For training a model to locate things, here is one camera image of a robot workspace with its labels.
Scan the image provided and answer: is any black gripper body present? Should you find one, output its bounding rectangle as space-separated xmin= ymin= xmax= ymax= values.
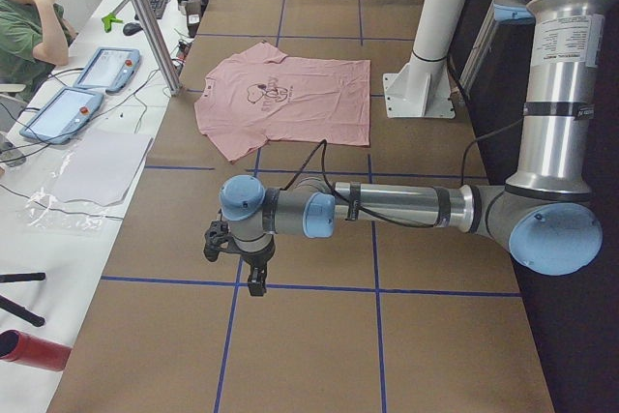
xmin=241 ymin=249 xmax=274 ymax=271

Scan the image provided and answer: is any pink snoopy t-shirt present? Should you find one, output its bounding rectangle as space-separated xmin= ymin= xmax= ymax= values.
xmin=194 ymin=42 xmax=370 ymax=162

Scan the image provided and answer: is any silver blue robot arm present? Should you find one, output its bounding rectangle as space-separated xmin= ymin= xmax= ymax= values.
xmin=204 ymin=0 xmax=617 ymax=296

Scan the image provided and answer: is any white paper sheet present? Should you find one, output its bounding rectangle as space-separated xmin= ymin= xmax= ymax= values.
xmin=51 ymin=130 xmax=152 ymax=206

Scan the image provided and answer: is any clear plastic bag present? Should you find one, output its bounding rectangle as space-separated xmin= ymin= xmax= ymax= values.
xmin=20 ymin=150 xmax=123 ymax=235

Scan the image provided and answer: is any black tripod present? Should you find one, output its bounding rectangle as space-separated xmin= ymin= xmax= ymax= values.
xmin=1 ymin=272 xmax=46 ymax=328

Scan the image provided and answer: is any near blue teach pendant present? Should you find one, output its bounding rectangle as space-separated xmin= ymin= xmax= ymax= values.
xmin=19 ymin=87 xmax=103 ymax=144

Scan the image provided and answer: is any blue teach pendant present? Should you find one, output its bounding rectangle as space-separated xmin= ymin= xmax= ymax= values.
xmin=19 ymin=87 xmax=103 ymax=144
xmin=74 ymin=47 xmax=141 ymax=94

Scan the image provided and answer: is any far blue teach pendant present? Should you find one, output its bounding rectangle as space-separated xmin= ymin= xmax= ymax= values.
xmin=74 ymin=47 xmax=141 ymax=94

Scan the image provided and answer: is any red cylinder bottle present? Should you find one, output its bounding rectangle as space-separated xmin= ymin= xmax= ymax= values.
xmin=1 ymin=330 xmax=72 ymax=371

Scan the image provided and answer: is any black computer mouse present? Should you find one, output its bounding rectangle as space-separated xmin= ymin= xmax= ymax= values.
xmin=122 ymin=22 xmax=142 ymax=37

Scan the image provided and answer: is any green plastic tool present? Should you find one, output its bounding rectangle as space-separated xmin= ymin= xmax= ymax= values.
xmin=102 ymin=13 xmax=124 ymax=33

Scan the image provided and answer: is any person in green shirt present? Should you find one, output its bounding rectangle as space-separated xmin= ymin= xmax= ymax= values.
xmin=1 ymin=0 xmax=76 ymax=102

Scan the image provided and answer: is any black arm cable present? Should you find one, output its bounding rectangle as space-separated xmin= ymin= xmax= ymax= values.
xmin=281 ymin=110 xmax=526 ymax=230

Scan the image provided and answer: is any white camera mast pedestal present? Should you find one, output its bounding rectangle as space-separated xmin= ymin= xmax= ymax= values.
xmin=383 ymin=0 xmax=465 ymax=119

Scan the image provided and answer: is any aluminium frame post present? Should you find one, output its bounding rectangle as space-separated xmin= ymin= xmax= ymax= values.
xmin=131 ymin=0 xmax=181 ymax=96

